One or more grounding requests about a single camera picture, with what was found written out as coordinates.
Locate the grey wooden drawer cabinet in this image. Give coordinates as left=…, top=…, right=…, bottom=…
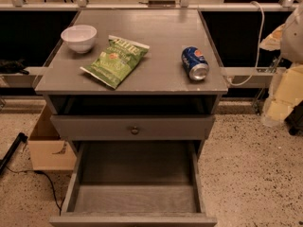
left=36, top=9, right=227, bottom=227

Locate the black bar on floor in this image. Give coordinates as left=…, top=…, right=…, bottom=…
left=0, top=132, right=27, bottom=175

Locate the black object on rail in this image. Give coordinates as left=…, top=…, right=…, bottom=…
left=0, top=60, right=29, bottom=75

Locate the grey metal rail frame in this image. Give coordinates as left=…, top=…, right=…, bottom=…
left=0, top=0, right=303, bottom=90

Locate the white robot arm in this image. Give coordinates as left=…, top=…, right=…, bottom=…
left=260, top=4, right=303, bottom=127

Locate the cardboard box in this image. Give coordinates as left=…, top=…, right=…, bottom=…
left=27, top=106, right=77, bottom=171

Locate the closed grey top drawer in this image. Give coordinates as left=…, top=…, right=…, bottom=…
left=51, top=115, right=214, bottom=141

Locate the open grey middle drawer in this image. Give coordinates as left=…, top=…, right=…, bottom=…
left=50, top=141, right=217, bottom=227

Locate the white ceramic bowl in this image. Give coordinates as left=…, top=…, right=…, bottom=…
left=61, top=25, right=97, bottom=54

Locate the black floor cable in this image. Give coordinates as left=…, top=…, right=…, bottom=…
left=6, top=166, right=65, bottom=216

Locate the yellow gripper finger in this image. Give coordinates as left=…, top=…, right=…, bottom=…
left=259, top=25, right=284, bottom=51
left=261, top=64, right=303, bottom=127

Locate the green jalapeno chip bag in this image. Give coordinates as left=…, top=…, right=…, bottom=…
left=81, top=35, right=150, bottom=89

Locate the blue pepsi soda can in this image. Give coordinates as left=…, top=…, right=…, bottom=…
left=181, top=46, right=209, bottom=81

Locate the white cable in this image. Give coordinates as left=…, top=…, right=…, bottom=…
left=226, top=0, right=266, bottom=87

